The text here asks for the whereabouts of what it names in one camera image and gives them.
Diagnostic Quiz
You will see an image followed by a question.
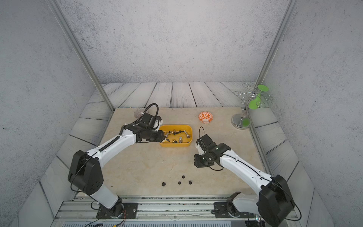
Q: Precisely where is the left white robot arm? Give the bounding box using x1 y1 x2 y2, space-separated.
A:
68 124 165 217

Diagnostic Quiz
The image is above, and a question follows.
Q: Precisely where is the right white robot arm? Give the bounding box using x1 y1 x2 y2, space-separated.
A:
194 140 297 227

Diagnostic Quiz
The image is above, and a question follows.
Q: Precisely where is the yellow plastic storage box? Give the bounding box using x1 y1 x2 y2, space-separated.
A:
159 124 193 148

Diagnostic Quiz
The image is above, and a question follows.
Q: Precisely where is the small clear glass bowl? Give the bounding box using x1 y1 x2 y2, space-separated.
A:
134 109 144 119

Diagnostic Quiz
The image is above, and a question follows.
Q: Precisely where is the orange patterned ceramic bowl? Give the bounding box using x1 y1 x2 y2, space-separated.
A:
198 111 214 124

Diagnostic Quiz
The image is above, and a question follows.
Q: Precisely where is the green cup on stand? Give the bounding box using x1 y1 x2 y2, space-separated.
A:
248 84 269 110

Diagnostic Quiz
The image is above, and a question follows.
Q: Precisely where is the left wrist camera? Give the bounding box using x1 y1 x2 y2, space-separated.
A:
138 113 162 131

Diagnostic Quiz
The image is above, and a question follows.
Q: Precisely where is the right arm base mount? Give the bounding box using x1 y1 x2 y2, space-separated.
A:
211 192 253 218

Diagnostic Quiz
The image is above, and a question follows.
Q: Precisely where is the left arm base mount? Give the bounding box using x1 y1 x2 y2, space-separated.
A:
96 199 139 219

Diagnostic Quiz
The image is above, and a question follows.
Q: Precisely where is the aluminium rail frame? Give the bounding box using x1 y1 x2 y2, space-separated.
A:
50 192 301 227

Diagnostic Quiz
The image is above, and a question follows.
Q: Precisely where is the right aluminium corner post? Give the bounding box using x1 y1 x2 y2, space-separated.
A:
254 0 298 90

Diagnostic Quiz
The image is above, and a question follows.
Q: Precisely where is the aluminium corner post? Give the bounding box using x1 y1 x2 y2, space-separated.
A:
46 0 115 113
254 0 298 90

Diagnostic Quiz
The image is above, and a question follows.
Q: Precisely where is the left aluminium corner post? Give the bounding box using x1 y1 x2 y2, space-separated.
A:
46 0 115 113

